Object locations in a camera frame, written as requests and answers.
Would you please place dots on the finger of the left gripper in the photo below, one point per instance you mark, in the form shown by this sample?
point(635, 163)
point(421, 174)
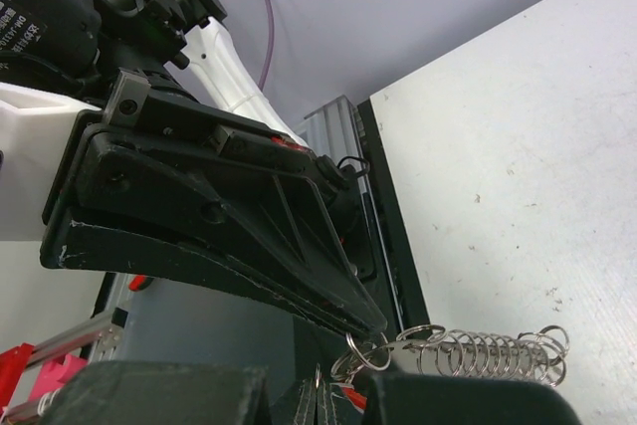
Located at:
point(181, 192)
point(229, 258)

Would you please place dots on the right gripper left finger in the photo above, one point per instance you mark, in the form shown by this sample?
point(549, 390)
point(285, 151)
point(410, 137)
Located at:
point(143, 392)

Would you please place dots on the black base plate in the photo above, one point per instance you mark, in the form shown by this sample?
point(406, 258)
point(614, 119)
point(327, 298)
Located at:
point(401, 295)

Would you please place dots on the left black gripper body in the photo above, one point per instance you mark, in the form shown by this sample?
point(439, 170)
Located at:
point(168, 118)

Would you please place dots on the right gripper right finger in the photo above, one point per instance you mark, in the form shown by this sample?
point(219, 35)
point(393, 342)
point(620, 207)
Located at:
point(396, 398)

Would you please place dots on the red handled keyring holder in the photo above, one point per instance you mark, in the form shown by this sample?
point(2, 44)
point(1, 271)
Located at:
point(428, 349)

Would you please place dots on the red key tag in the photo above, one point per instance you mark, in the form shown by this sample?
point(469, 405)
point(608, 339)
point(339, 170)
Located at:
point(318, 400)

